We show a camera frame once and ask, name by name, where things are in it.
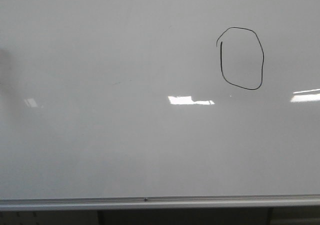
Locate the large white whiteboard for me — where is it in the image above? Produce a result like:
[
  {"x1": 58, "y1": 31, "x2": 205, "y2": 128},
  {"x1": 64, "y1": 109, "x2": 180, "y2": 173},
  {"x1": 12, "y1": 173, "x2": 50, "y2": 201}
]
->
[{"x1": 0, "y1": 0, "x2": 320, "y2": 200}]

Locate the aluminium whiteboard frame rail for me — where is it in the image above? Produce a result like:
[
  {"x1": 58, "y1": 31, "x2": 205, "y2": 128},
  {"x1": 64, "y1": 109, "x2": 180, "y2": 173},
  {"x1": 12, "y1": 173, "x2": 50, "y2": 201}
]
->
[{"x1": 0, "y1": 194, "x2": 320, "y2": 212}]

